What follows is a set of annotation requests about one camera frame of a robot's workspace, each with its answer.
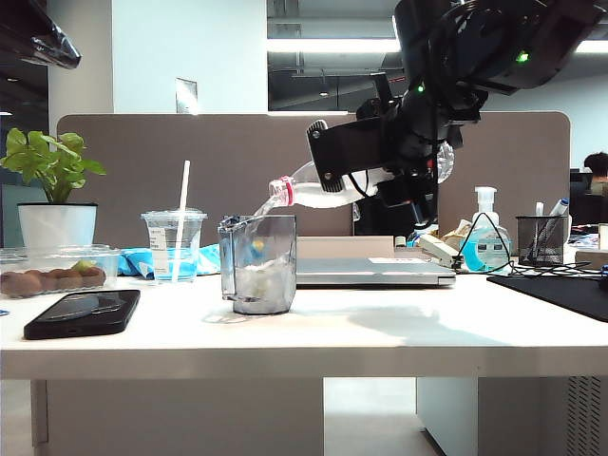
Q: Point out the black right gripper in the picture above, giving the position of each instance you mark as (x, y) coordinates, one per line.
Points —
(418, 128)

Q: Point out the clear red-label mineral water bottle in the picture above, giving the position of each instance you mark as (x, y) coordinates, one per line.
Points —
(304, 195)

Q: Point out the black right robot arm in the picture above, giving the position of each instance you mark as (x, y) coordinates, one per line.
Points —
(546, 38)

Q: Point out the blue hand sanitizer pump bottle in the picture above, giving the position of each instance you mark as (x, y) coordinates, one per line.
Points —
(475, 252)

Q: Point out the transparent grey plastic mug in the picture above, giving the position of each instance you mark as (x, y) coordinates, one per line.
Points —
(266, 285)

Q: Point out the crumpled beige wrapper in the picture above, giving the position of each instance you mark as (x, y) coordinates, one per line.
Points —
(458, 230)

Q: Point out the beige stapler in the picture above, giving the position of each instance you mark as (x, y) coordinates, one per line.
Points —
(437, 248)

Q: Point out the white ceiling light strip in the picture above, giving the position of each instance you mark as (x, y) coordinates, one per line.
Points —
(332, 46)

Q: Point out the silver laptop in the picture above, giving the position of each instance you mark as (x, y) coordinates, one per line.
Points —
(356, 271)

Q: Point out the white pen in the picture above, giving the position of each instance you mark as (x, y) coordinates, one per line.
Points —
(538, 209)

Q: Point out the black mesh pen holder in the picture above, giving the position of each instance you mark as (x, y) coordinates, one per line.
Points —
(541, 242)

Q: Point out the blue-capped marker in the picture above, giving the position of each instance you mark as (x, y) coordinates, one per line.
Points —
(560, 205)

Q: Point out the person with headphones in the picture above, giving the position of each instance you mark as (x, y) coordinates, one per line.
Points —
(597, 173)

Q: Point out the white drinking straw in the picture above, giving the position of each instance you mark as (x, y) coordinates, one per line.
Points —
(184, 190)

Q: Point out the black mouse mat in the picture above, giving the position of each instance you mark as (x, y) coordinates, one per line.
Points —
(560, 294)

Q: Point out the clear lidded plastic cup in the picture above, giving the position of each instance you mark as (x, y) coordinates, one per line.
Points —
(161, 228)

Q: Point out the brown desk partition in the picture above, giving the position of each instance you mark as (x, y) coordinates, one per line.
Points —
(142, 166)

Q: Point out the blue plastic bag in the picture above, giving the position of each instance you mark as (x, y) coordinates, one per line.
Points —
(135, 261)

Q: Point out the white under-desk cabinet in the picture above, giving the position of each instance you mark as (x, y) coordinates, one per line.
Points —
(522, 418)

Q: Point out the brown kiwi fruit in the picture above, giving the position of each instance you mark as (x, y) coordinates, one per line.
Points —
(19, 284)
(48, 280)
(94, 277)
(70, 280)

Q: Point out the green leafy plant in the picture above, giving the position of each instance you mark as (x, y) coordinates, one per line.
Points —
(47, 161)

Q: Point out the white plant pot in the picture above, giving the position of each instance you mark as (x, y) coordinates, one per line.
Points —
(57, 228)

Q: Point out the white desk front panel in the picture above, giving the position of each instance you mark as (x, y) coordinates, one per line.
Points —
(166, 418)

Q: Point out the black smartphone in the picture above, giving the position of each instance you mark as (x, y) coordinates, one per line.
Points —
(81, 313)

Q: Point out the clear plastic fruit container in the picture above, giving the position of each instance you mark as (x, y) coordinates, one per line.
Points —
(28, 260)

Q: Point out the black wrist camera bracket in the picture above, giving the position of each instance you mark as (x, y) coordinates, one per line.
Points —
(347, 147)

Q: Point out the silver wall plate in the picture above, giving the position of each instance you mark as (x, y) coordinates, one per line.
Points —
(186, 95)

